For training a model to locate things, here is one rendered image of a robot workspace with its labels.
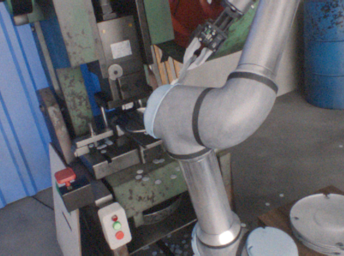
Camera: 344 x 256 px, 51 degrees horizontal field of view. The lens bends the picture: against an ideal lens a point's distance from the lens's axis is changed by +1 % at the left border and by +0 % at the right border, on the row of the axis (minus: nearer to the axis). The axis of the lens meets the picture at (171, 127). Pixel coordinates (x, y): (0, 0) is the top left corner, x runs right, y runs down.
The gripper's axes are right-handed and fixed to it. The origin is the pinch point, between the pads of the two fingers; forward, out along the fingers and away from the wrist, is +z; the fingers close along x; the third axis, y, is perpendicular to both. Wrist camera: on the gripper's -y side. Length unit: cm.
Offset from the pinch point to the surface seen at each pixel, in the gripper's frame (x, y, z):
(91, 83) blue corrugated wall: -35, -125, 88
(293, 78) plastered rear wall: 110, -249, 19
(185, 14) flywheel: -9, -55, -1
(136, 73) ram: -11.2, -20.6, 20.2
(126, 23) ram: -24.0, -23.4, 8.4
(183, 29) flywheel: -7, -55, 5
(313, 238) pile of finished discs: 70, 1, 22
